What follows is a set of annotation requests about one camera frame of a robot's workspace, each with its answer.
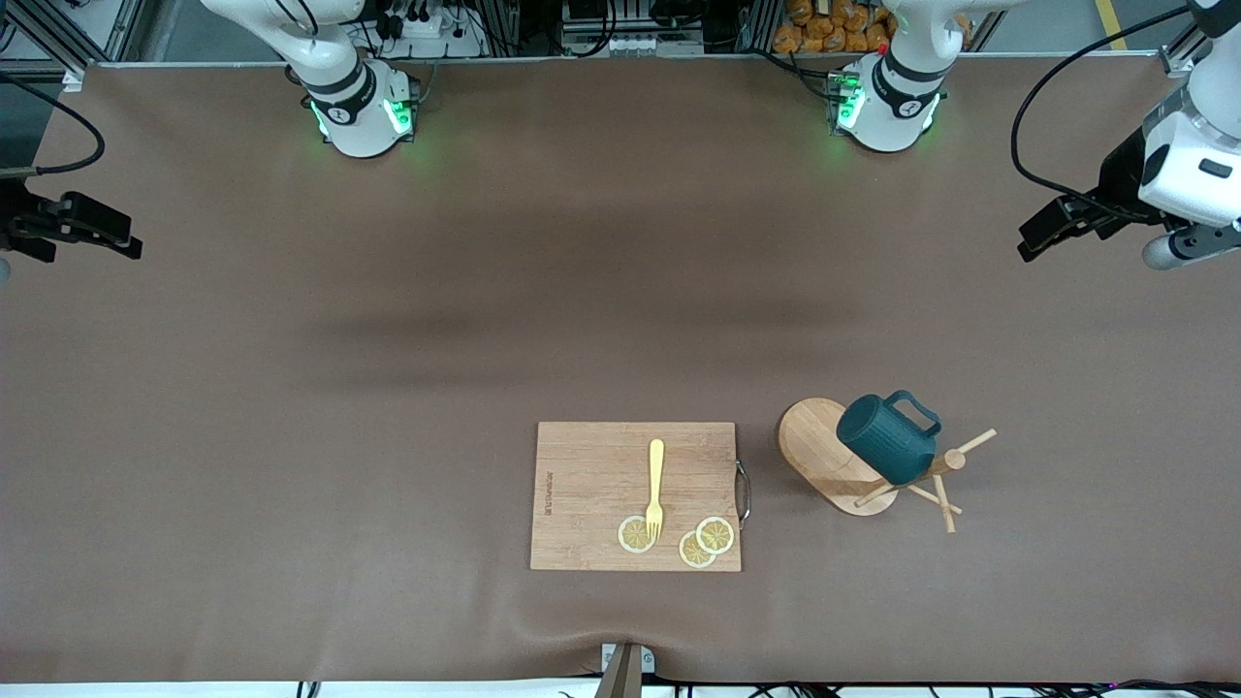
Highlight white power strip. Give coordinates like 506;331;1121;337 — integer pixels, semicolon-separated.
373;5;486;61
560;27;707;57

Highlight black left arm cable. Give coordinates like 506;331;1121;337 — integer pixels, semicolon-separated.
1009;5;1193;222

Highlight dark green ribbed cup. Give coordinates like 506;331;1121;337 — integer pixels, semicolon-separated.
835;390;943;488

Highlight wooden mug tree rack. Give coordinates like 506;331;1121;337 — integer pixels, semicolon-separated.
778;397;999;535

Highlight aluminium frame strut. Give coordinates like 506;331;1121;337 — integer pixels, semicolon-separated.
53;0;151;79
1159;0;1241;79

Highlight grey table edge bracket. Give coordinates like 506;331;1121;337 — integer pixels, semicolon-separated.
593;642;656;698

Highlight bamboo cutting board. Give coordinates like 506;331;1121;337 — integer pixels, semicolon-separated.
529;421;753;574

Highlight orange packaged snacks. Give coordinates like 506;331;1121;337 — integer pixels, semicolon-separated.
773;0;898;55

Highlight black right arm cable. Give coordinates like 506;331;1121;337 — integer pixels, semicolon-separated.
0;73;106;177

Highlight yellow plastic fork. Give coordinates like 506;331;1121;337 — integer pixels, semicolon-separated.
645;438;667;542

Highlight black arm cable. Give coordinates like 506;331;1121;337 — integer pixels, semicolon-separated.
1009;5;1193;222
0;73;106;177

